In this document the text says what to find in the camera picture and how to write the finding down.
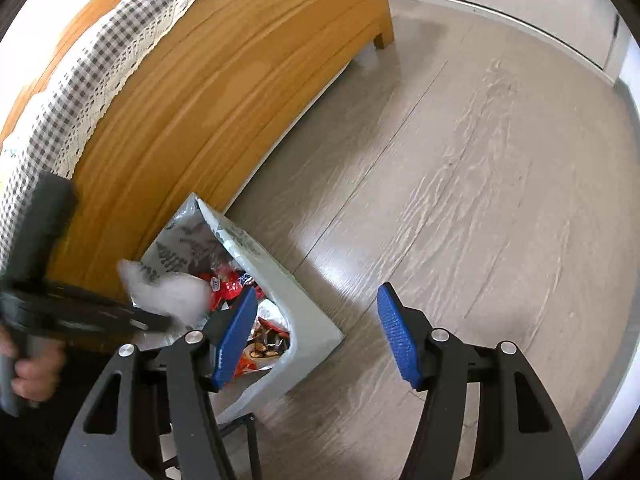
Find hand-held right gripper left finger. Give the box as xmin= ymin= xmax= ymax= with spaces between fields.
xmin=52 ymin=284 xmax=261 ymax=480

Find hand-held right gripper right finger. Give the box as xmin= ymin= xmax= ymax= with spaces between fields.
xmin=375 ymin=282 xmax=584 ymax=480

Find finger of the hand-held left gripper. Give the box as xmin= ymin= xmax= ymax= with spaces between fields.
xmin=30 ymin=309 xmax=172 ymax=334
xmin=45 ymin=283 xmax=171 ymax=324

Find red and white wrapper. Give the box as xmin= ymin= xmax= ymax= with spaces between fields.
xmin=197 ymin=267 xmax=264 ymax=314

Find patterned white trash bag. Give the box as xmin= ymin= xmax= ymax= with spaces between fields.
xmin=137 ymin=192 xmax=346 ymax=427

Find white plastic bag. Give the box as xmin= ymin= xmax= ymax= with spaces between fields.
xmin=117 ymin=258 xmax=211 ymax=324

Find person's left hand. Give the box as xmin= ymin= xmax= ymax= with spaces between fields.
xmin=0 ymin=325 xmax=69 ymax=406

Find small red wrapper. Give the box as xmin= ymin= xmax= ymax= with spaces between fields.
xmin=239 ymin=352 xmax=274 ymax=372

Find brown snack packet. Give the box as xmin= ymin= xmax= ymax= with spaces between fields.
xmin=249 ymin=315 xmax=293 ymax=360

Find brown checkered blanket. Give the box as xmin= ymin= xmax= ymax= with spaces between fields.
xmin=0 ymin=0 xmax=297 ymax=262

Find black metal frame leg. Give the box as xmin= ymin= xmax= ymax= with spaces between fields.
xmin=219 ymin=412 xmax=264 ymax=480

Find wooden bed frame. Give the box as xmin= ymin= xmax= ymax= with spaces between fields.
xmin=0 ymin=0 xmax=396 ymax=357

